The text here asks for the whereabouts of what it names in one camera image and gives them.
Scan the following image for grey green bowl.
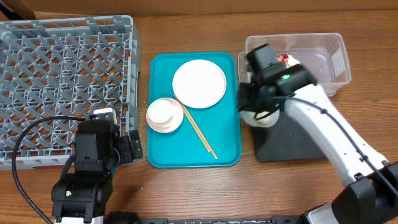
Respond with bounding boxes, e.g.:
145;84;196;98
239;110;280;128

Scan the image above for pink shallow bowl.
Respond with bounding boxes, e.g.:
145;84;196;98
146;98;184;133

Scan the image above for white paper cup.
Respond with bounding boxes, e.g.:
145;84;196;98
147;98;174;125

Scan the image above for red snack wrapper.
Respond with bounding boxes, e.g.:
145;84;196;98
275;54;289;64

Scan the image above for wooden chopstick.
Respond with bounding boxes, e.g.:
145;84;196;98
174;94;215;161
175;96;218;160

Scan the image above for white napkin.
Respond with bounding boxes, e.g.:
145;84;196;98
285;55;300;68

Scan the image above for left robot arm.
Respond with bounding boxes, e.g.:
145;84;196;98
51;108;143;223

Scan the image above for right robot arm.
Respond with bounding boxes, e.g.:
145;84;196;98
238;44;397;224

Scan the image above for clear plastic waste bin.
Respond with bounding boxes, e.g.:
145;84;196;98
238;33;351;96

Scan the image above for grey plastic dishwasher rack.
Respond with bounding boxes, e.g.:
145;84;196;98
1;15;142;170

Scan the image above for black plastic tray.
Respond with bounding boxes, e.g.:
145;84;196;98
251;113;326;162

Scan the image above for teal plastic serving tray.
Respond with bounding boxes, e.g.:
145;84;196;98
147;52;242;168

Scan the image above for white round plate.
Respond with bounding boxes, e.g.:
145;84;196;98
172;59;227;109

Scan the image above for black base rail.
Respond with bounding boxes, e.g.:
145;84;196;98
104;213;300;224

